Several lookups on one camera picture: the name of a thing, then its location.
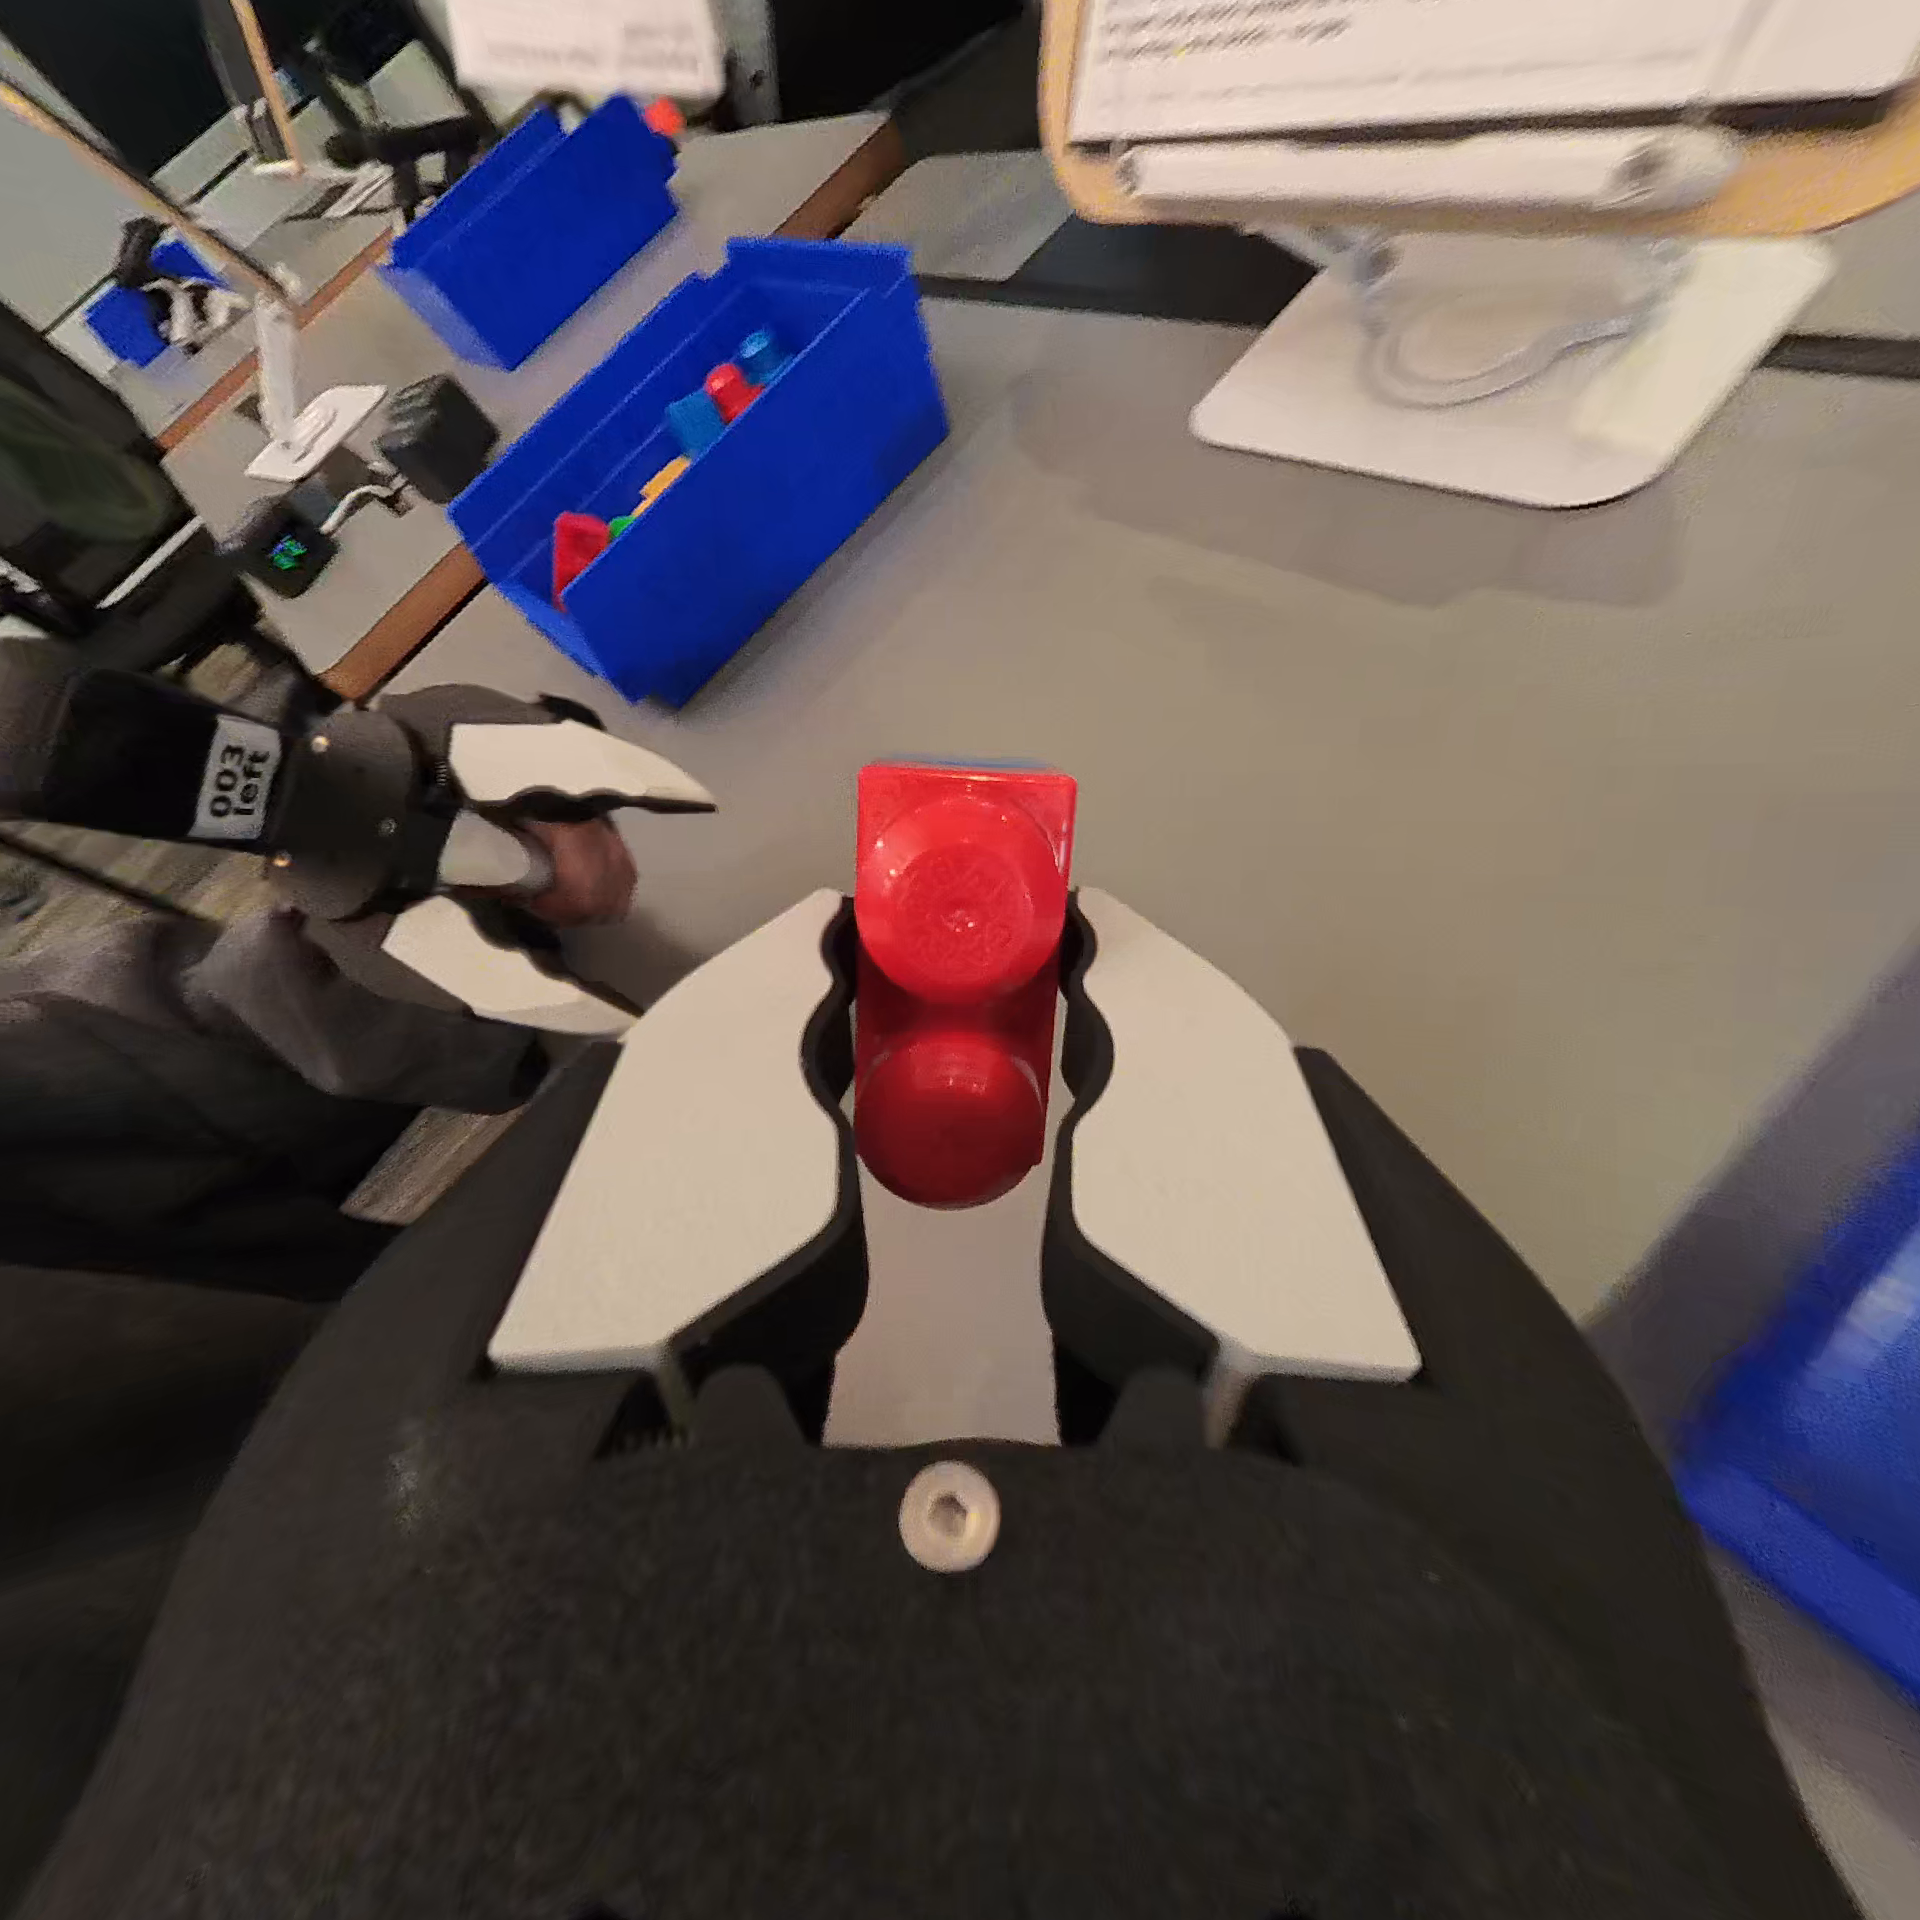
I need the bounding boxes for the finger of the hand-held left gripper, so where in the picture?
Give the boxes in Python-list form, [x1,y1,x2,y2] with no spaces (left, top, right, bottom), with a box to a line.
[439,718,723,828]
[379,896,645,1039]

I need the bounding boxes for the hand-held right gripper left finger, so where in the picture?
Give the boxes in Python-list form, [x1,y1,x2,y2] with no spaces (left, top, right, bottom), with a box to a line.
[487,887,874,1383]

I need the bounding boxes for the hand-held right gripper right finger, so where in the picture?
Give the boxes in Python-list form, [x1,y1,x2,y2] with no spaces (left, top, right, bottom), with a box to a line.
[1041,887,1423,1448]

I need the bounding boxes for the blue plastic bin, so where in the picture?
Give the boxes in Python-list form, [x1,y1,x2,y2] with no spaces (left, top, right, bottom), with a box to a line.
[447,236,954,711]
[375,94,685,374]
[1662,1131,1920,1711]

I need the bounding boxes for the red two-stud block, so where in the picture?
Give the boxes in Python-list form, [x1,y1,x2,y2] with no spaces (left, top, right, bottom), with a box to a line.
[850,760,1082,1211]

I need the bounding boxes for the grey desk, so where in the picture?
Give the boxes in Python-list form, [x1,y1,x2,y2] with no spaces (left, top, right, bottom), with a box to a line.
[322,111,1920,1920]

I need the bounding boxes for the person's left hand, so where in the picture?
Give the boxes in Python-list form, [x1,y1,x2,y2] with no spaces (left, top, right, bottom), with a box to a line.
[517,815,643,933]

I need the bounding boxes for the black folding chair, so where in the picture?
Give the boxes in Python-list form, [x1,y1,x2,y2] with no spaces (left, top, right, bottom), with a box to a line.
[0,299,266,677]

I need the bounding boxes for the black device green lights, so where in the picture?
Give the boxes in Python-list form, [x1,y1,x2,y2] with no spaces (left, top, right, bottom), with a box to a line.
[245,514,342,600]

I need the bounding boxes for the green jacket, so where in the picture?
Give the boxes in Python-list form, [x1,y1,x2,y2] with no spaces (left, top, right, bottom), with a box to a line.
[0,367,166,557]

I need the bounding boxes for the black cube device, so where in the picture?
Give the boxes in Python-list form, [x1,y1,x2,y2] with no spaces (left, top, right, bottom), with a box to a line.
[375,374,502,506]

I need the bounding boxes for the black-topped document stand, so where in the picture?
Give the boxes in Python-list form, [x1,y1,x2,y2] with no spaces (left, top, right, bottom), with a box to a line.
[0,75,394,484]

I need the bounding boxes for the small blue bin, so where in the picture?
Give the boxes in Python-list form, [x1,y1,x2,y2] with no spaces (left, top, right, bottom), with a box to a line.
[82,239,227,373]

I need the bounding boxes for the person's dark trousers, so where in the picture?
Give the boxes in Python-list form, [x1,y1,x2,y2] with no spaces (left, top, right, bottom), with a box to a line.
[0,1260,399,1877]

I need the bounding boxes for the wood-edged side table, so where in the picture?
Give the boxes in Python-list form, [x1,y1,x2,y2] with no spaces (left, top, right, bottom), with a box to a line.
[46,104,909,707]

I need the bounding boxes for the white paper sheet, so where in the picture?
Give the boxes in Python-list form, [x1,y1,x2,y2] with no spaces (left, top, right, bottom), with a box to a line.
[447,0,731,98]

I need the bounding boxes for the white instruction stand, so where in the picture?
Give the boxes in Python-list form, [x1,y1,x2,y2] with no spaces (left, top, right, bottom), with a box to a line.
[1041,0,1920,511]

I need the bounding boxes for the printed instruction sheet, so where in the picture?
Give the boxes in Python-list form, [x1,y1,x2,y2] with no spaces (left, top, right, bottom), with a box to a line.
[1067,0,1920,147]

